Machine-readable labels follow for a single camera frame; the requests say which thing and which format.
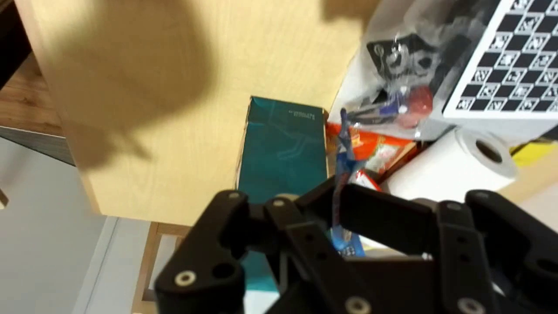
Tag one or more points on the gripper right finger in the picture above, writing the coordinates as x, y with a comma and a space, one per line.
462, 244

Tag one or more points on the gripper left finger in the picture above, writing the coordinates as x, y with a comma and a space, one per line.
226, 244

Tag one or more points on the blue packet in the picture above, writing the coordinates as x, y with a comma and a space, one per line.
347, 163

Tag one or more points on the green bag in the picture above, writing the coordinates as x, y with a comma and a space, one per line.
283, 148

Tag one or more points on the red and white packet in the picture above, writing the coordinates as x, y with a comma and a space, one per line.
365, 179

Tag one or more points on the orange snack packet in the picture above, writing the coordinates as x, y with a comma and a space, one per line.
375, 146

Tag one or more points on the clear plastic bag of items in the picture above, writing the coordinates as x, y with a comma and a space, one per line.
405, 65

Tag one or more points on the white paper towel roll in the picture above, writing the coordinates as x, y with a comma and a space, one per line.
444, 170

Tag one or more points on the yellow object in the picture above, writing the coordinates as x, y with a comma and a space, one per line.
534, 152

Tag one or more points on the checkered calibration board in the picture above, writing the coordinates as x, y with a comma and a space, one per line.
510, 65

